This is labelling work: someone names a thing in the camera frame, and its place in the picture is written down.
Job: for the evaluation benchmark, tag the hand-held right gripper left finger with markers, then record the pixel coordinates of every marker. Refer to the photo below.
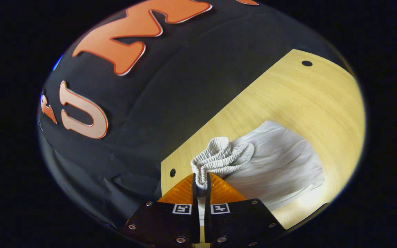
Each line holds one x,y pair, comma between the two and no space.
194,196

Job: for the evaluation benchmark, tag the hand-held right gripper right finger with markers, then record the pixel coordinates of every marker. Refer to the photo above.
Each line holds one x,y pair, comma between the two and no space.
207,196

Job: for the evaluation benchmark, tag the white jeans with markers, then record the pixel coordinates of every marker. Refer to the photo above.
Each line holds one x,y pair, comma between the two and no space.
274,162

